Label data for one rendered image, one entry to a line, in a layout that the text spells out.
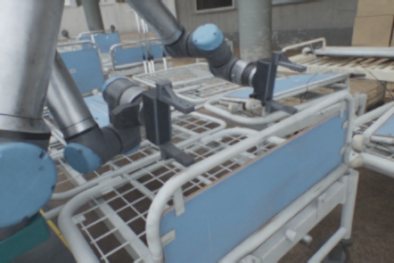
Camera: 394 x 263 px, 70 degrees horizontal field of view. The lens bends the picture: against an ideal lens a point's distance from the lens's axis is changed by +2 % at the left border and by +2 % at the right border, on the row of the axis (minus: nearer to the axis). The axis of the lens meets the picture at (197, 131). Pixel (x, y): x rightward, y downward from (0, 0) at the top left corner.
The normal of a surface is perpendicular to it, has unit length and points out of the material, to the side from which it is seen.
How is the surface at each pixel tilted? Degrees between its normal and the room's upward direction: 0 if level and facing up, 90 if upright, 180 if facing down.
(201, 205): 90
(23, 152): 94
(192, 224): 90
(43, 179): 94
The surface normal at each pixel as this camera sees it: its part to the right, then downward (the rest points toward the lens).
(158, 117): 0.64, 0.40
